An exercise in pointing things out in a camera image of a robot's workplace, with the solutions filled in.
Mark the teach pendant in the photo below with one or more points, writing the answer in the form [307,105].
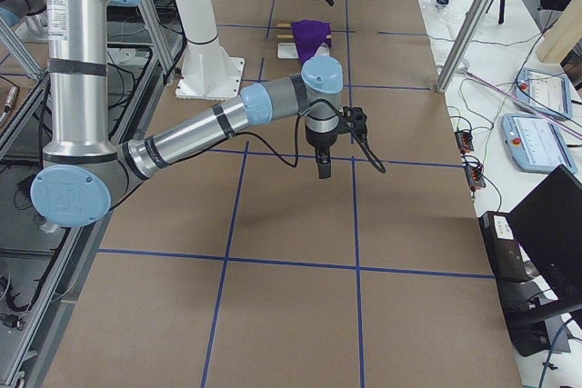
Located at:
[548,93]
[535,144]

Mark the near teach pendant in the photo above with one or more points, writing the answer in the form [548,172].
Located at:
[535,144]

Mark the black computer box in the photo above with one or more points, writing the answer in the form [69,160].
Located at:
[503,251]

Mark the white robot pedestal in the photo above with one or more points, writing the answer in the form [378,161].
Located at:
[207,71]

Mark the orange connector block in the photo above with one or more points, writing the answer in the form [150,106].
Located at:
[464,140]
[474,175]

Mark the purple towel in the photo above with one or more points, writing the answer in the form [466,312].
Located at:
[309,35]

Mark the white towel rack base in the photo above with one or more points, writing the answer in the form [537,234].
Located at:
[287,51]

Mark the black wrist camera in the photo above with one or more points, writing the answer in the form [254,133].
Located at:
[352,120]

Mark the grey aluminium post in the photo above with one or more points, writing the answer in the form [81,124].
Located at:
[461,44]

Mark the black monitor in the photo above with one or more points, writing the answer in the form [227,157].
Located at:
[547,224]

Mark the far teach pendant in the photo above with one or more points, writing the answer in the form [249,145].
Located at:
[548,93]

